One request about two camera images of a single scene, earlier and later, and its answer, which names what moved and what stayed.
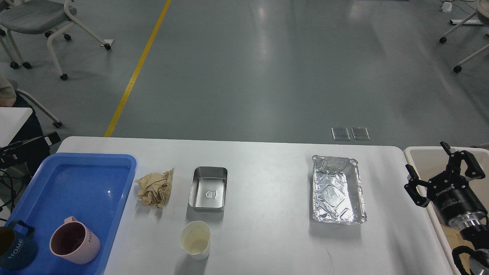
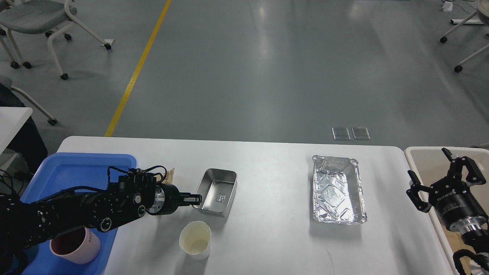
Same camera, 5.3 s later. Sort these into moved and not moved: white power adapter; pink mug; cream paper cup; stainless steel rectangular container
Moved: stainless steel rectangular container
Not moved: cream paper cup; pink mug; white power adapter
